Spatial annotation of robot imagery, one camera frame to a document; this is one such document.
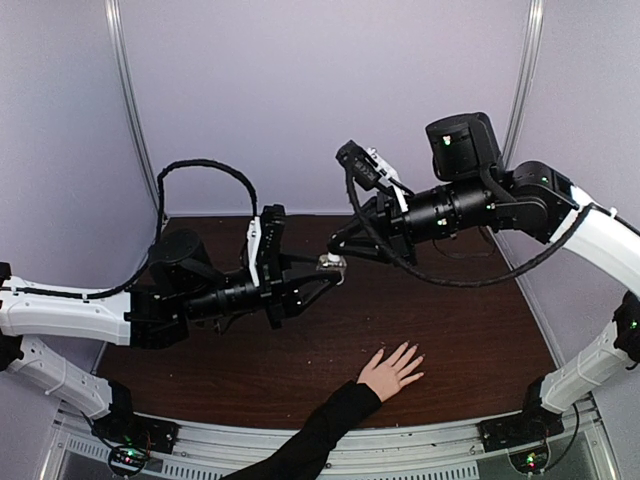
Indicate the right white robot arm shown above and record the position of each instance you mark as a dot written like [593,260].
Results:
[476,189]

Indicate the right round circuit board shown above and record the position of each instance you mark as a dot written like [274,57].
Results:
[530,461]

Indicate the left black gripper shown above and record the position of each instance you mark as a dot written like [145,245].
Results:
[272,285]

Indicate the aluminium frame post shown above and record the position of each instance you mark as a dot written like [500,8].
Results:
[514,52]
[133,119]

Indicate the aluminium front rail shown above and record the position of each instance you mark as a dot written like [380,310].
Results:
[571,445]

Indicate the left round circuit board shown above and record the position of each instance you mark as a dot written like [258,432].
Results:
[126,460]

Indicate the person's bare hand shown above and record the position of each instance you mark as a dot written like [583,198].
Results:
[387,376]

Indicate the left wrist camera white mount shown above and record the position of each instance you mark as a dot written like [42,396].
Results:
[253,238]

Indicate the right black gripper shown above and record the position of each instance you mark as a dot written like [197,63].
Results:
[393,225]

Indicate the glitter nail polish bottle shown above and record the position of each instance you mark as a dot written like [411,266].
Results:
[332,263]

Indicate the black sleeved forearm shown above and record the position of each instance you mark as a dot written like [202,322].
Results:
[305,454]

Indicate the right aluminium frame post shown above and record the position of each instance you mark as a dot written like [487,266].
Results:
[514,52]

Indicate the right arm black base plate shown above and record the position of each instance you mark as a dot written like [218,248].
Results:
[518,429]

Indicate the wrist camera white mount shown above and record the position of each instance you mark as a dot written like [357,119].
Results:
[371,171]
[253,238]

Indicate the left aluminium frame post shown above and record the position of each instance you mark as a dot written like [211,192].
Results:
[133,119]

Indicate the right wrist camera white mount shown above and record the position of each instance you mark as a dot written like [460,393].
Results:
[371,171]

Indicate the round circuit board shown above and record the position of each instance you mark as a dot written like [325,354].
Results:
[126,460]
[530,461]

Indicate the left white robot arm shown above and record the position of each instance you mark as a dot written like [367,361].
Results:
[186,288]

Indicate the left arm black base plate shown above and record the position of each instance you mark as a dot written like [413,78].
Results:
[145,433]

